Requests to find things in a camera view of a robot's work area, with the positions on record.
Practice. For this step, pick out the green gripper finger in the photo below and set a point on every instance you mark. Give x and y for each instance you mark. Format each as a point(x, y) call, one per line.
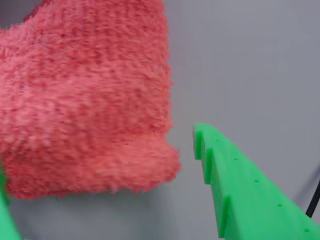
point(250, 200)
point(6, 225)

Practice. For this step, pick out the red fluffy towel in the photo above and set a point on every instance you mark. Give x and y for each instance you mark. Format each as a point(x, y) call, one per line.
point(87, 100)

